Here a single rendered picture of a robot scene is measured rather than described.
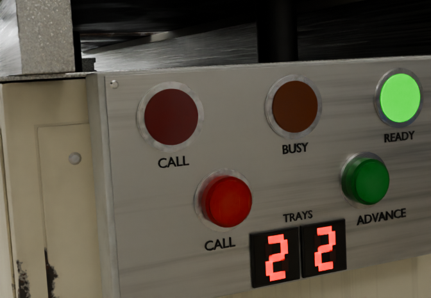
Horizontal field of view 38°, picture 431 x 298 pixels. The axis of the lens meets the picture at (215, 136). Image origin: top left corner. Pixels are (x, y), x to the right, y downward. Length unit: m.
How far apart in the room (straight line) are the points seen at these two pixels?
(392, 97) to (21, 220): 0.24
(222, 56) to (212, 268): 0.46
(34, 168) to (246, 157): 0.12
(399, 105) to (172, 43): 0.60
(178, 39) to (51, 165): 0.61
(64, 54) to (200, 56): 0.55
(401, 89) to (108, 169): 0.20
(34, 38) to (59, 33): 0.01
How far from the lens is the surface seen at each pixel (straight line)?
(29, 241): 0.38
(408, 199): 0.45
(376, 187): 0.42
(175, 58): 0.98
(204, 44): 0.86
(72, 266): 0.39
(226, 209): 0.37
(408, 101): 0.44
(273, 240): 0.39
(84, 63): 0.96
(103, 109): 0.35
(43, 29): 0.34
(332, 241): 0.42
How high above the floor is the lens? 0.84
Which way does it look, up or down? 6 degrees down
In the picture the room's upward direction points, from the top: 3 degrees counter-clockwise
